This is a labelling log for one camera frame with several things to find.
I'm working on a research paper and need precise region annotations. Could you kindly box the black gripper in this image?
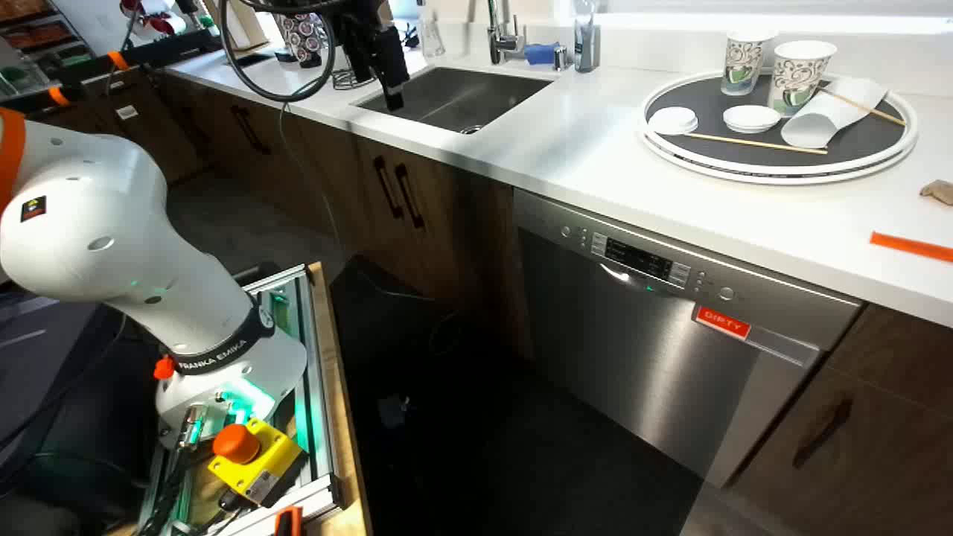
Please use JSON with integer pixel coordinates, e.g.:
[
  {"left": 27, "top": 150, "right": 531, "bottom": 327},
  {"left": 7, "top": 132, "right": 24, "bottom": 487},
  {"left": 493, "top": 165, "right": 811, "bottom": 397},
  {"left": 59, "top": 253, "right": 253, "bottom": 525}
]
[{"left": 336, "top": 0, "right": 412, "bottom": 113}]

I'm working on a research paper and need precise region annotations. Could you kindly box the stainless steel dishwasher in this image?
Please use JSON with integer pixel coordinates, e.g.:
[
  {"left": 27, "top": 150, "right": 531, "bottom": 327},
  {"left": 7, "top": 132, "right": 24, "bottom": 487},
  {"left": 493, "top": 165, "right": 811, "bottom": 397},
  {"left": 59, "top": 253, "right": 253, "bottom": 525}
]
[{"left": 509, "top": 189, "right": 863, "bottom": 491}]

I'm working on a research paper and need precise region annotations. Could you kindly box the red dishwasher sticker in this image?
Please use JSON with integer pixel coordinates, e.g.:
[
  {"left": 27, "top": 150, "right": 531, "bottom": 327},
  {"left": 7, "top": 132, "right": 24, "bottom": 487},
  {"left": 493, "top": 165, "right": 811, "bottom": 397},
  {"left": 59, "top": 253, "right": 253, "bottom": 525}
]
[{"left": 691, "top": 304, "right": 755, "bottom": 344}]

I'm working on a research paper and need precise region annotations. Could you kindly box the stainless steel sink basin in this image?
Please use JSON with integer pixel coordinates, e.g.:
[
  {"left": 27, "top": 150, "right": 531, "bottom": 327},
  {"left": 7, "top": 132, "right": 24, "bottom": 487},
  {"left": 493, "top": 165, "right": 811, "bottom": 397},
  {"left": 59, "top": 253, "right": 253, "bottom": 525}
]
[{"left": 357, "top": 62, "right": 554, "bottom": 137}]

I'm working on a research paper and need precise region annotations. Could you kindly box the patterned mug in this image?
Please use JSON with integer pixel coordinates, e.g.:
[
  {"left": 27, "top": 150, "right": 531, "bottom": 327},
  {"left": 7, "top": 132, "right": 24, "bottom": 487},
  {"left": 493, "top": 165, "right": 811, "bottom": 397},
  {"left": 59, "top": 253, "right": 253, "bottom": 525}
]
[{"left": 274, "top": 10, "right": 330, "bottom": 71}]

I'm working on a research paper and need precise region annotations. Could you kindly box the chrome kitchen faucet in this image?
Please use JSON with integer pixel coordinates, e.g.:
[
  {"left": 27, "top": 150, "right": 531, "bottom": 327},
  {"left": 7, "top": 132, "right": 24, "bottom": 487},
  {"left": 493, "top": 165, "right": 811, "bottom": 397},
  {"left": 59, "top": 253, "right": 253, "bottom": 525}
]
[{"left": 482, "top": 0, "right": 531, "bottom": 67}]

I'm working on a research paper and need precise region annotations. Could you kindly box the light wooden board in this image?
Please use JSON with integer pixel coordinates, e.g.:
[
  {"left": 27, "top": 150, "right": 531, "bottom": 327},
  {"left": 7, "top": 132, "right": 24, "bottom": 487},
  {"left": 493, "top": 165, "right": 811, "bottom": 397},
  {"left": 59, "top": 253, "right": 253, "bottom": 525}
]
[{"left": 204, "top": 0, "right": 274, "bottom": 58}]

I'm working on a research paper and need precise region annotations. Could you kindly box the dark wood drawer cabinet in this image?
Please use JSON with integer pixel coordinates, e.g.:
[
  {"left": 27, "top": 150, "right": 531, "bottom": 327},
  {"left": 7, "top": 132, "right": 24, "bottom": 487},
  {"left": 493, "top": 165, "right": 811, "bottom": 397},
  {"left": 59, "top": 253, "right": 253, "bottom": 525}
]
[{"left": 98, "top": 71, "right": 293, "bottom": 234}]

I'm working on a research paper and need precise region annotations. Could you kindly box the clear dish soap bottle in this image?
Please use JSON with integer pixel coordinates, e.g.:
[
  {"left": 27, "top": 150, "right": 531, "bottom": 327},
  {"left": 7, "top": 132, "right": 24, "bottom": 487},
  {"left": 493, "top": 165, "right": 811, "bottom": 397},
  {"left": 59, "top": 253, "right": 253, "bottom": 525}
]
[{"left": 573, "top": 0, "right": 606, "bottom": 76}]

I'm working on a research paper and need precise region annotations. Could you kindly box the small white dish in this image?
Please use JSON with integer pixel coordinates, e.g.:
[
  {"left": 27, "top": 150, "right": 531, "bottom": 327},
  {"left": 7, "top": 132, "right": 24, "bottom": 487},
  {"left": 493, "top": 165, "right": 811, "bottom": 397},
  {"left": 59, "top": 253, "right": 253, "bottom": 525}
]
[
  {"left": 722, "top": 103, "right": 788, "bottom": 137},
  {"left": 648, "top": 104, "right": 700, "bottom": 141}
]

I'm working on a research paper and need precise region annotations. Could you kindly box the patterned paper cup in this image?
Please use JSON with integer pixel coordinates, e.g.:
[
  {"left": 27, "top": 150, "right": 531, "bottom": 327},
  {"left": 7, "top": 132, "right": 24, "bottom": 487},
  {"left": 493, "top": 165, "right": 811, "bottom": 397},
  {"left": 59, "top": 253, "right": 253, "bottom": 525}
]
[
  {"left": 765, "top": 39, "right": 841, "bottom": 119},
  {"left": 722, "top": 28, "right": 780, "bottom": 100}
]

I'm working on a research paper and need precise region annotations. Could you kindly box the wooden chopstick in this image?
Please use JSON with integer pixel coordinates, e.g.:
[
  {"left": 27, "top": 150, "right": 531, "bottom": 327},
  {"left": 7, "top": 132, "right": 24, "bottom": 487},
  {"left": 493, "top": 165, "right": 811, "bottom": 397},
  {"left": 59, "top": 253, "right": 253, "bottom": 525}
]
[
  {"left": 689, "top": 132, "right": 831, "bottom": 158},
  {"left": 819, "top": 86, "right": 908, "bottom": 132}
]

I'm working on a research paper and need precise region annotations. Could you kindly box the yellow emergency stop button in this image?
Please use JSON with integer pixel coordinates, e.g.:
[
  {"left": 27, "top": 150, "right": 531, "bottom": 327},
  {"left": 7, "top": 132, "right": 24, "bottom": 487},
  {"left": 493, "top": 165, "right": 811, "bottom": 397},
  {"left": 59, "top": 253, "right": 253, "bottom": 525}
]
[{"left": 205, "top": 417, "right": 308, "bottom": 503}]

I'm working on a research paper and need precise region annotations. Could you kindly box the round black white tray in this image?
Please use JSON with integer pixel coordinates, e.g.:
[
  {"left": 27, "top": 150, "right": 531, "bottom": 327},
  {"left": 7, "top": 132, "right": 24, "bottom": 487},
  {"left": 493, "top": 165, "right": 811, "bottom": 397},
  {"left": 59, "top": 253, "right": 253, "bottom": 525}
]
[{"left": 639, "top": 70, "right": 920, "bottom": 189}]

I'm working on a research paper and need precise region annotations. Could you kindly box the orange flat strip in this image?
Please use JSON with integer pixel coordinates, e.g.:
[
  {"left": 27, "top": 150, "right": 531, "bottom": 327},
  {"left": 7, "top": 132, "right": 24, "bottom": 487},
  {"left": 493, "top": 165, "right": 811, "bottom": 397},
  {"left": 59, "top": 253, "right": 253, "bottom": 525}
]
[{"left": 866, "top": 229, "right": 953, "bottom": 269}]

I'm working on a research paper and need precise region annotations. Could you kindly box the small brown object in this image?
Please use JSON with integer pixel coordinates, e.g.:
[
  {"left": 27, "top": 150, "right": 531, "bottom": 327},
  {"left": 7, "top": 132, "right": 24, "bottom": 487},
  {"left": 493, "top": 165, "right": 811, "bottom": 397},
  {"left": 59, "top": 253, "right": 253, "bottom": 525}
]
[{"left": 917, "top": 179, "right": 953, "bottom": 210}]

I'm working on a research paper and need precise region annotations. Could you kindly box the brown wood side cabinet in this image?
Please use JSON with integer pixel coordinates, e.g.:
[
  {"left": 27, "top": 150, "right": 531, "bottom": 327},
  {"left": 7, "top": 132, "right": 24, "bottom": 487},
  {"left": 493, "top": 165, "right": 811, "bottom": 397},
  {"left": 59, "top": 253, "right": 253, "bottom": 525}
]
[{"left": 726, "top": 304, "right": 953, "bottom": 536}]

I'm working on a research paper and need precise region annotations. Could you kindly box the black cabinet door handle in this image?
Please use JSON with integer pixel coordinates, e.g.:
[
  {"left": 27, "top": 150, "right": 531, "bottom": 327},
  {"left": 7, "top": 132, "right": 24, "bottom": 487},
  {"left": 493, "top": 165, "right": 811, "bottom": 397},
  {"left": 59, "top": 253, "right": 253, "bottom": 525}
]
[
  {"left": 371, "top": 156, "right": 409, "bottom": 223},
  {"left": 393, "top": 161, "right": 430, "bottom": 234}
]

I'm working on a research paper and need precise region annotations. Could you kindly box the black drawer cabinet handle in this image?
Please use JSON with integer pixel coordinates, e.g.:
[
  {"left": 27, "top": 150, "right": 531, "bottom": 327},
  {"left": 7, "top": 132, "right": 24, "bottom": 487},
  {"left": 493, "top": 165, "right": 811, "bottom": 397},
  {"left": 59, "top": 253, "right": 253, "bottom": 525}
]
[{"left": 232, "top": 103, "right": 271, "bottom": 158}]

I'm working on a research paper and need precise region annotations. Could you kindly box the black side cabinet handle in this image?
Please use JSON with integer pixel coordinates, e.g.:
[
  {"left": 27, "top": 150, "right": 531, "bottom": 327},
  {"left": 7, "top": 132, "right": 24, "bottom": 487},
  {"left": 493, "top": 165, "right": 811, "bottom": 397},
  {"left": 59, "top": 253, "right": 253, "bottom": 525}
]
[{"left": 789, "top": 397, "right": 858, "bottom": 472}]

